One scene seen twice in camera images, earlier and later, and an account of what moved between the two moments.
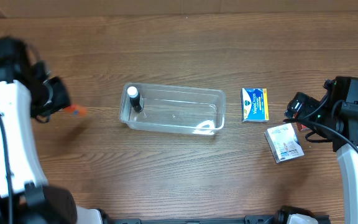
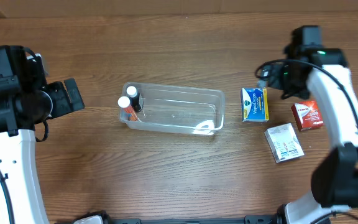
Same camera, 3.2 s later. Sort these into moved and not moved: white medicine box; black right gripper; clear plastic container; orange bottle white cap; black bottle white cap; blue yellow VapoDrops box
Moved: black right gripper; orange bottle white cap
Not moved: black bottle white cap; clear plastic container; white medicine box; blue yellow VapoDrops box
